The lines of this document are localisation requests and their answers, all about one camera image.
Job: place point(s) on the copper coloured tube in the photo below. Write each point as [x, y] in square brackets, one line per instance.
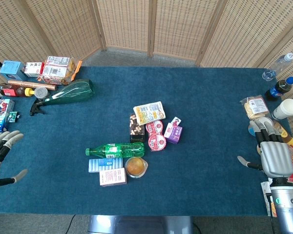
[31, 84]

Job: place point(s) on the dark chocolate snack box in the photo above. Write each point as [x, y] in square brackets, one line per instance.
[136, 129]

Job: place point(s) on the woven bamboo folding screen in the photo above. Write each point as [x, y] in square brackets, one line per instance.
[146, 26]

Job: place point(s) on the brown tea bottle yellow cap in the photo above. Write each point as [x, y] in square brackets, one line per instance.
[13, 90]

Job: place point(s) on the green plastic dustpan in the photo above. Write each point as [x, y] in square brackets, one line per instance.
[68, 93]

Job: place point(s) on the small green black gadget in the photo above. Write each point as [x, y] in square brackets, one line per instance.
[12, 116]

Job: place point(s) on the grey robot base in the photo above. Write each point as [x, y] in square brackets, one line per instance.
[140, 224]

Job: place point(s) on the blue lidded cup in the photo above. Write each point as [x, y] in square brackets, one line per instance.
[252, 127]

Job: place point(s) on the blue toothpaste box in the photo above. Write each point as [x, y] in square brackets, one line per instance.
[1, 114]

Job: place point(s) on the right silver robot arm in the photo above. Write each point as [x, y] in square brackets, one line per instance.
[286, 204]

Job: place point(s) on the cola bottle blue cap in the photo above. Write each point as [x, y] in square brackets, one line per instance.
[279, 88]

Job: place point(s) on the white red carton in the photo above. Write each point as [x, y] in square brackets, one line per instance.
[33, 69]

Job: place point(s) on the large snack multipack bag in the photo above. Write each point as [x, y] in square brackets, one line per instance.
[59, 70]

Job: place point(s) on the pink white box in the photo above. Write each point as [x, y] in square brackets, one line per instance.
[113, 177]

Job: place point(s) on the white sachet packet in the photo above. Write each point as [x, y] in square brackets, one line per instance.
[266, 191]

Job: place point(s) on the white paper cup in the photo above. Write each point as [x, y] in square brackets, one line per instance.
[286, 109]

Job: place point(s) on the grey round lid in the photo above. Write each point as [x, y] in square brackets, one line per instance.
[40, 92]

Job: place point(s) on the green plastic soda bottle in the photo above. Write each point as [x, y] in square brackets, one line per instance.
[119, 150]

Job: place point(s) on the round red white cup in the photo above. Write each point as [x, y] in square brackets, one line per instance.
[157, 142]
[154, 127]

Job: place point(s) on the yellow illustrated snack box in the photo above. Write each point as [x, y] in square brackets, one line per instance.
[149, 112]

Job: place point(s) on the light blue box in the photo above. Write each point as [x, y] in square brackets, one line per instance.
[11, 70]

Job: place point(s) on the orange jelly cup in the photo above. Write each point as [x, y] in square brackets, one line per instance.
[135, 167]

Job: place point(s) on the light blue tissue pack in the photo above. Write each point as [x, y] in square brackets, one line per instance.
[105, 165]

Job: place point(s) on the red white snack packet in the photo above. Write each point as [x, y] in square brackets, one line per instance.
[175, 123]

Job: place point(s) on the cookie bag with label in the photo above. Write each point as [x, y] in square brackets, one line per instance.
[255, 106]

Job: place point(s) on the blue table cloth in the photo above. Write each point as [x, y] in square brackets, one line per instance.
[146, 136]

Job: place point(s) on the clear water bottle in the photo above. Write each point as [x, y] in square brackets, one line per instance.
[278, 66]

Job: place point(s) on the purple small carton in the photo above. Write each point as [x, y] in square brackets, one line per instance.
[175, 134]

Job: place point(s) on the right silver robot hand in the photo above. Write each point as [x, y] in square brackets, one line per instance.
[275, 156]

